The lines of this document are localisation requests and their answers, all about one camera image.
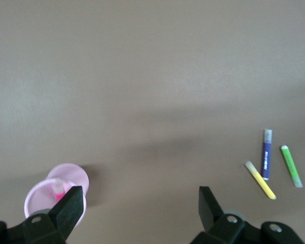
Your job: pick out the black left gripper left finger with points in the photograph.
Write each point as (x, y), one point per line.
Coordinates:
(53, 223)

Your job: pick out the yellow marker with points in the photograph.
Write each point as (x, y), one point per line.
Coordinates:
(260, 180)

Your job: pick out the pink mesh cup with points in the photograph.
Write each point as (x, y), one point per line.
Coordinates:
(71, 175)

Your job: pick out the green marker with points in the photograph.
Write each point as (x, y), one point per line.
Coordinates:
(291, 166)

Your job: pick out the pink marker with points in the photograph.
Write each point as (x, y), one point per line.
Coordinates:
(58, 190)

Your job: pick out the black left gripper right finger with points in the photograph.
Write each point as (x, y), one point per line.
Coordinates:
(226, 228)

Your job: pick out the purple marker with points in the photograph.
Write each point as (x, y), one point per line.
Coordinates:
(266, 157)

